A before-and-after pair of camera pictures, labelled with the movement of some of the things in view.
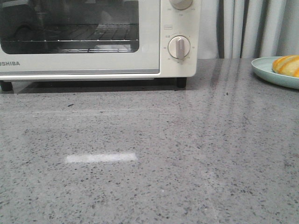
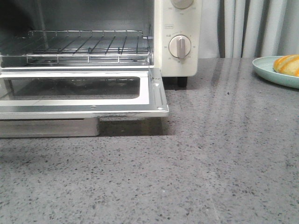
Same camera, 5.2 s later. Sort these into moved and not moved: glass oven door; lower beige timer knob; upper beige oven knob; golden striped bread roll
Moved: glass oven door
Not moved: golden striped bread roll; upper beige oven knob; lower beige timer knob
